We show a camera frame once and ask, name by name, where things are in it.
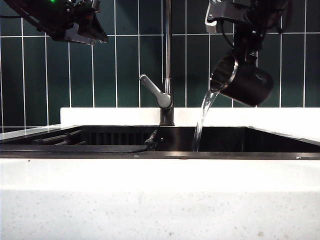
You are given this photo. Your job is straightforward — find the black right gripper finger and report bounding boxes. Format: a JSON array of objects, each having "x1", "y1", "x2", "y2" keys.
[
  {"x1": 244, "y1": 48, "x2": 259, "y2": 64},
  {"x1": 231, "y1": 46, "x2": 247, "y2": 60}
]

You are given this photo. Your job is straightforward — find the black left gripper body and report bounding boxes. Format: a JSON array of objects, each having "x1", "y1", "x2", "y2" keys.
[{"x1": 37, "y1": 0, "x2": 101, "y2": 42}]

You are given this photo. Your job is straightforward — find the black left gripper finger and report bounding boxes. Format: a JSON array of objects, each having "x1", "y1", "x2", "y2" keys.
[
  {"x1": 76, "y1": 13, "x2": 110, "y2": 44},
  {"x1": 63, "y1": 23, "x2": 97, "y2": 46}
]

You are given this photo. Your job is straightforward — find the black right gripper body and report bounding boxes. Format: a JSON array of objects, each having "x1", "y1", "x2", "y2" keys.
[{"x1": 233, "y1": 23, "x2": 267, "y2": 51}]

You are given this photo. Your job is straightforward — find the black mug with steel rim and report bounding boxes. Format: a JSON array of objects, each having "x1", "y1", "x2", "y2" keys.
[{"x1": 209, "y1": 53, "x2": 274, "y2": 108}]

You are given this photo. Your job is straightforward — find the grey metal faucet lever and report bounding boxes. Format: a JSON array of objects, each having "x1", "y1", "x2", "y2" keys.
[{"x1": 138, "y1": 74, "x2": 174, "y2": 110}]

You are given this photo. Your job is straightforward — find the clear water stream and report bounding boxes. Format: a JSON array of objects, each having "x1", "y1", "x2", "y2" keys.
[{"x1": 191, "y1": 88, "x2": 221, "y2": 153}]

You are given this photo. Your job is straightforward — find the dark metal faucet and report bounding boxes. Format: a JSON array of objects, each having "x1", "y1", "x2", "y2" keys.
[{"x1": 159, "y1": 0, "x2": 175, "y2": 128}]

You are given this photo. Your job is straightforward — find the black sink basin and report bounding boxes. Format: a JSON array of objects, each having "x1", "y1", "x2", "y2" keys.
[{"x1": 0, "y1": 125, "x2": 320, "y2": 161}]

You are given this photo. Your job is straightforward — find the black sink drain rack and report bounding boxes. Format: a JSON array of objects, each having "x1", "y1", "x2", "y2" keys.
[{"x1": 0, "y1": 129, "x2": 159, "y2": 154}]

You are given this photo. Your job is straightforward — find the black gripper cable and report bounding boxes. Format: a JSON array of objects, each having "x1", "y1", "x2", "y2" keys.
[{"x1": 220, "y1": 21, "x2": 235, "y2": 49}]

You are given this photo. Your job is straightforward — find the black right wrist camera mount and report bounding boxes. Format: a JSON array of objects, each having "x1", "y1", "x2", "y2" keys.
[{"x1": 204, "y1": 0, "x2": 251, "y2": 34}]

